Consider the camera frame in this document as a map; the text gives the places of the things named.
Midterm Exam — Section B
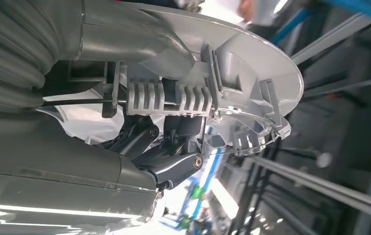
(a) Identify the grey metal beam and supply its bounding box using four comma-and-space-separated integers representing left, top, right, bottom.
291, 13, 371, 66
247, 156, 371, 224
303, 73, 371, 98

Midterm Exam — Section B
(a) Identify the blue metal shelf rack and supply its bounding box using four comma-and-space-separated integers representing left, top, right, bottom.
271, 0, 371, 45

